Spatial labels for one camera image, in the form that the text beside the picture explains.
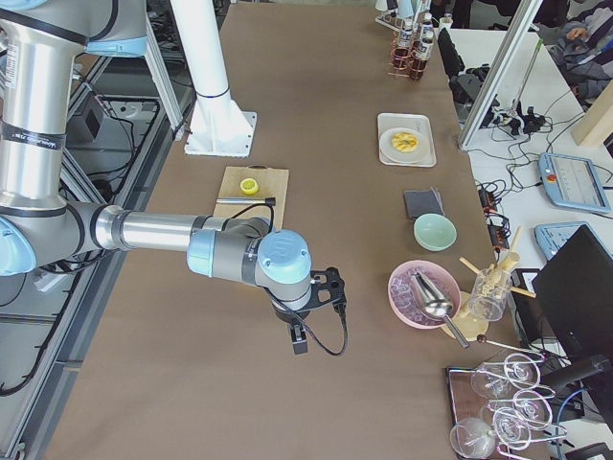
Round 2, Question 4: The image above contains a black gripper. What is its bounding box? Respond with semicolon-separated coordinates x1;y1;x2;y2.
270;295;310;356

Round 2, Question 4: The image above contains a tea bottle white cap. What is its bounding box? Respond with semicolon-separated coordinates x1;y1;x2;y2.
393;17;414;70

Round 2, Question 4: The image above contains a cream serving tray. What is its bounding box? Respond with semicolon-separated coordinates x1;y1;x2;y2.
377;113;437;168

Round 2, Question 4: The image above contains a tea bottle in rack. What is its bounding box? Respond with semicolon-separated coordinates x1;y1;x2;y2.
409;24;435;81

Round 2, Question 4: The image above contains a pink bowl with ice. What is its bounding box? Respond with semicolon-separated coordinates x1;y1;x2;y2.
388;260;461;330

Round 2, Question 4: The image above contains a steel muddler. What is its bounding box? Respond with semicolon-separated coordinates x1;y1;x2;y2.
216;196;277;206

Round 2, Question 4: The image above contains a steel ice scoop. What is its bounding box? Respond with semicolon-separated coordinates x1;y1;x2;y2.
413;272;469;349

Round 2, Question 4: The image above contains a wooden cutting board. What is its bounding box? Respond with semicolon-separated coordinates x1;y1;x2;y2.
213;167;289;230

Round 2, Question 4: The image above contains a half lemon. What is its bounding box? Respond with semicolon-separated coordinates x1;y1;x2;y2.
239;177;260;196

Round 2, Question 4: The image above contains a mint green bowl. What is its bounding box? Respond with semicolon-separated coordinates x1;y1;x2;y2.
414;214;457;252

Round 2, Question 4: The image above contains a grey folded cloth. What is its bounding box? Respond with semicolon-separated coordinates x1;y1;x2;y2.
403;188;444;219

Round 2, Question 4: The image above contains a wooden mug stand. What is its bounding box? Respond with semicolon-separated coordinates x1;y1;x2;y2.
452;226;536;341

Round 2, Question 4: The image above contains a glass mug on stand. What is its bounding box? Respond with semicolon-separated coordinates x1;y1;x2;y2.
467;267;511;322

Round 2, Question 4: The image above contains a white plate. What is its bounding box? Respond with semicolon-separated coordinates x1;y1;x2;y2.
379;127;427;164

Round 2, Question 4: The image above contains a wine glass rack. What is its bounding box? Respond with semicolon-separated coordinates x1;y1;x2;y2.
445;351;567;459

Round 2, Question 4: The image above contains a blue teach pendant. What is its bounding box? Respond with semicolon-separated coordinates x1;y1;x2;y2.
538;152;611;213
534;220;588;261

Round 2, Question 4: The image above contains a black monitor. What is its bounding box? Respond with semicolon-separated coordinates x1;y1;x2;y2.
534;225;612;412

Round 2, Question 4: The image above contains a pastel cup rack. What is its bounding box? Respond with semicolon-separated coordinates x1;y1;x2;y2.
375;0;431;32

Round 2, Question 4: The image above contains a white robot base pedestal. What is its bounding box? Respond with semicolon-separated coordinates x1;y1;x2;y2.
171;0;257;158

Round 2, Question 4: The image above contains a copper wire bottle rack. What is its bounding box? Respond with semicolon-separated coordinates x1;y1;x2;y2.
387;29;425;81

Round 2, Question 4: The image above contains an aluminium frame post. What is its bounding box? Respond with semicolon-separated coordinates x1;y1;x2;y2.
458;0;542;150

